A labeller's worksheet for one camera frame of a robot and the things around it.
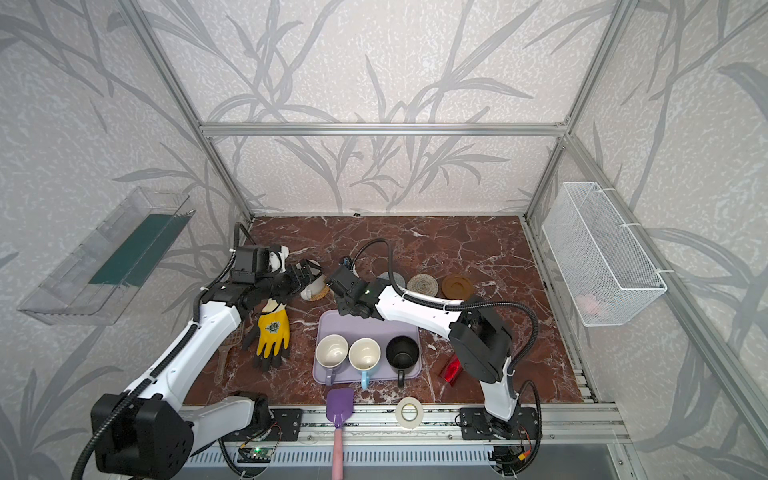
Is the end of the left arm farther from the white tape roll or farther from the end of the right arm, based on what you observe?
the white tape roll

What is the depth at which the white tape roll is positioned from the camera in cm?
75

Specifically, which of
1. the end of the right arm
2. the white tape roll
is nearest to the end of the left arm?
the end of the right arm
